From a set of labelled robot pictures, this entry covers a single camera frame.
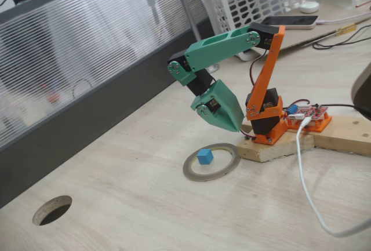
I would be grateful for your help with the white earbuds case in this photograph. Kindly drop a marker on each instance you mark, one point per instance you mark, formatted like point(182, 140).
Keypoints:
point(309, 7)

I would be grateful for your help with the rectangular wooden base block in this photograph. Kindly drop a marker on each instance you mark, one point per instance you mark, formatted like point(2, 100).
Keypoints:
point(275, 149)

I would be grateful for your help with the long wooden plank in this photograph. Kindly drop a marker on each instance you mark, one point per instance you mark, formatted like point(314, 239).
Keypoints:
point(345, 135)

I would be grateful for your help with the orange board mount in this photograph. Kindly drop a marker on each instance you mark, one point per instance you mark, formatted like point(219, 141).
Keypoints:
point(321, 125)

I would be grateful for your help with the red controller board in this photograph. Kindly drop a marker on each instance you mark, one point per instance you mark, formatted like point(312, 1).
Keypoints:
point(307, 111)

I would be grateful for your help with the dark grey rounded object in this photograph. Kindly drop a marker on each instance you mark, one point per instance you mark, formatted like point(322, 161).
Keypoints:
point(363, 94)

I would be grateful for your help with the silver round metal foot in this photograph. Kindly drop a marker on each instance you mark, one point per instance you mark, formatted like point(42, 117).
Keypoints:
point(214, 68)

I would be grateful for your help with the silver partition post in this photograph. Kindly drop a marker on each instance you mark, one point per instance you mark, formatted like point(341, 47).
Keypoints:
point(185, 4)

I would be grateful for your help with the small blue cube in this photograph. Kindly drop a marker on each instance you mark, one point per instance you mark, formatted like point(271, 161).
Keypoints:
point(205, 157)

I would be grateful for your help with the smartphone in pink case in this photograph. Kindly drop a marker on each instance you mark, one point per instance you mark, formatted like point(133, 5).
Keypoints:
point(295, 20)

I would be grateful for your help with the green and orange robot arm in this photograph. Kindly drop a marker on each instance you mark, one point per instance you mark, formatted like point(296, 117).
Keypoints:
point(226, 45)

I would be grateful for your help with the brown cardboard sheet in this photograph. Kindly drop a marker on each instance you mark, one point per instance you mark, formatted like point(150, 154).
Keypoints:
point(319, 33)

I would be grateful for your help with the dark frosted desk partition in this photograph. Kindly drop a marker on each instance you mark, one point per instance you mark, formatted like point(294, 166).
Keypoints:
point(87, 45)

